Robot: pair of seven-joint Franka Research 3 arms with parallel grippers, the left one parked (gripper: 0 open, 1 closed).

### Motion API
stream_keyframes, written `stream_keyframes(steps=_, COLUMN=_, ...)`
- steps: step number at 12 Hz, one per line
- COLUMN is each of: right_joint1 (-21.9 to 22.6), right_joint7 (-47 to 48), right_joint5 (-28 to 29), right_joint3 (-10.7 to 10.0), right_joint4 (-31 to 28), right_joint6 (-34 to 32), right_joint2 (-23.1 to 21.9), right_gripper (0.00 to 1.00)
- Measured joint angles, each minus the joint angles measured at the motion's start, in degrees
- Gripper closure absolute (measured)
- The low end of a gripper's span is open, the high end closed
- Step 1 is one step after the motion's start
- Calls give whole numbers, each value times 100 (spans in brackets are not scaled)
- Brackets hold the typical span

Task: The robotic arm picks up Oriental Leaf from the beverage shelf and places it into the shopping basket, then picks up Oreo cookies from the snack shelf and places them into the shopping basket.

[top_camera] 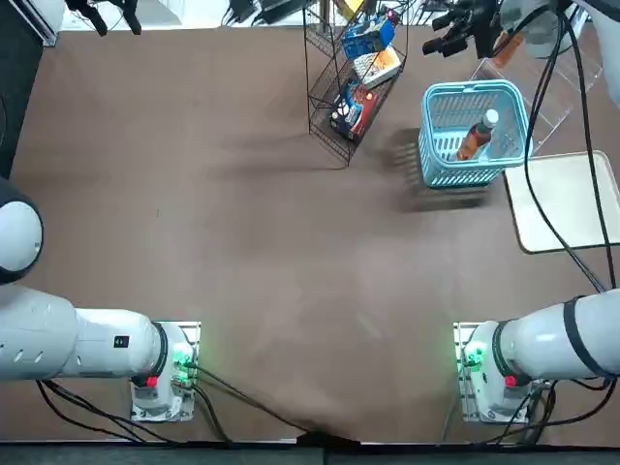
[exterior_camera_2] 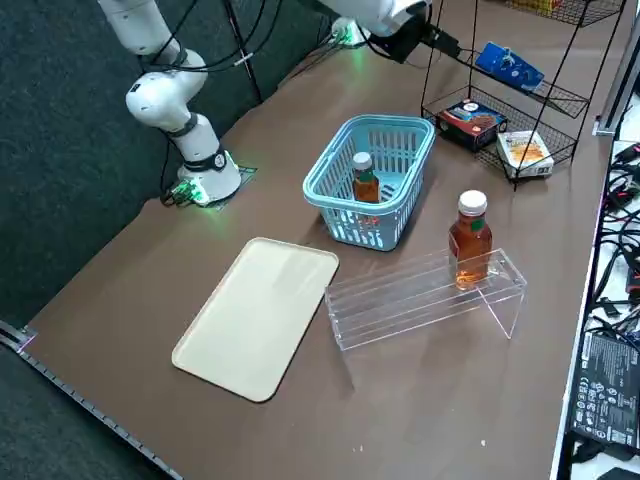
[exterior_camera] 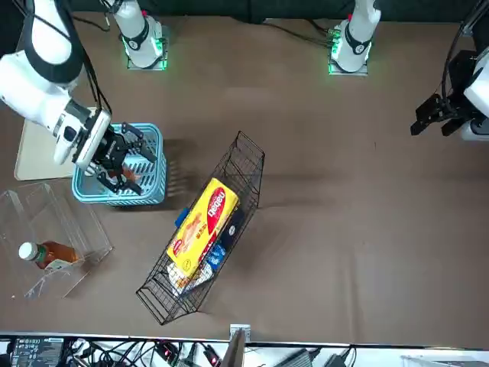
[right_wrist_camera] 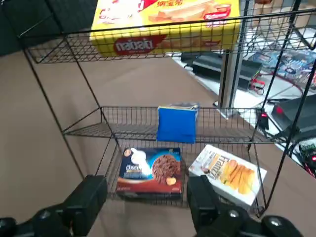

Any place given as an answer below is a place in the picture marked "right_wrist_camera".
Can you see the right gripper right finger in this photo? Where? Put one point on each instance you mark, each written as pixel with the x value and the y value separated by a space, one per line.
pixel 209 217

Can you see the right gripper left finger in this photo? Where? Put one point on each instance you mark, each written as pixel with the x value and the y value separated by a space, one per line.
pixel 81 202

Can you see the blue Oreo cookie pack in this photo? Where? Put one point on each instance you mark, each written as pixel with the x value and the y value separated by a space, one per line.
pixel 176 126

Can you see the white cracker box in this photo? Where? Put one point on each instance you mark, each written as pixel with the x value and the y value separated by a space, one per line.
pixel 234 177

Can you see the brown chocolate cookie box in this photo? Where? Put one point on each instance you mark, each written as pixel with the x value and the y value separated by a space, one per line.
pixel 150 172

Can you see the yellow biscuit box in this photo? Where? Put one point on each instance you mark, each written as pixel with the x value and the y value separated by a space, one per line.
pixel 172 14

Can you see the aluminium profile post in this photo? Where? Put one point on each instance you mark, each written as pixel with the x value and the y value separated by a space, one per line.
pixel 229 81

